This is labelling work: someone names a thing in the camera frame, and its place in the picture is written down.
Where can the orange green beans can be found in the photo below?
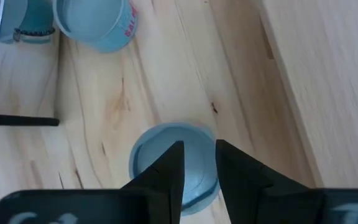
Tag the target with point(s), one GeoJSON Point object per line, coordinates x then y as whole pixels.
{"type": "Point", "coordinates": [154, 149]}

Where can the blue chevron short can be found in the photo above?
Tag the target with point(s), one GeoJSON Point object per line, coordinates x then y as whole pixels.
{"type": "Point", "coordinates": [98, 21]}

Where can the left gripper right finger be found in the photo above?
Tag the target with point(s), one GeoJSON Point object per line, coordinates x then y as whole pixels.
{"type": "Point", "coordinates": [253, 199]}

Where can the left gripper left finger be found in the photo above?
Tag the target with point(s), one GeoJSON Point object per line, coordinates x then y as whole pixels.
{"type": "Point", "coordinates": [154, 202]}

